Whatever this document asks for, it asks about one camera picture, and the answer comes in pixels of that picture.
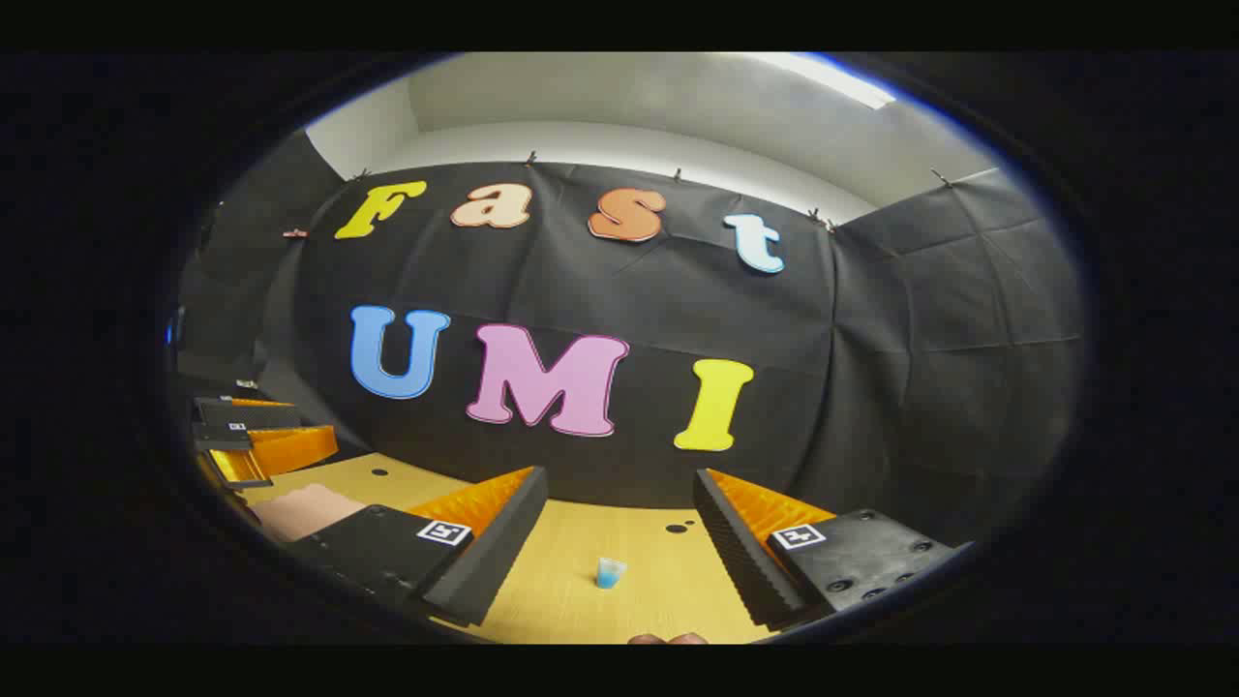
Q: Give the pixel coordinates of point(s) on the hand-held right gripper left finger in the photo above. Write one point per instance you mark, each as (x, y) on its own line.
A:
(503, 552)

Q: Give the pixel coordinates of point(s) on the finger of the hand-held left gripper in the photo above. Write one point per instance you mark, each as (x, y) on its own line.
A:
(227, 438)
(252, 416)

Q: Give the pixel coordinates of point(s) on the black backdrop cloth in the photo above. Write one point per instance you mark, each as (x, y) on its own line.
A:
(871, 339)

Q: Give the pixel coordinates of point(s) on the pink suitcase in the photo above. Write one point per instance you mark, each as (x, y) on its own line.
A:
(305, 511)

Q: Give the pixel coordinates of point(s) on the translucent blue tube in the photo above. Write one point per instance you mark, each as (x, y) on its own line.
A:
(608, 577)

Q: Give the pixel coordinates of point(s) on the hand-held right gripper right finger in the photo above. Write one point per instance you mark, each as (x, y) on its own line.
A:
(740, 561)

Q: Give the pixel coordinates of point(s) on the ceiling light panel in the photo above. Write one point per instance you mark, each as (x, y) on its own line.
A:
(832, 79)

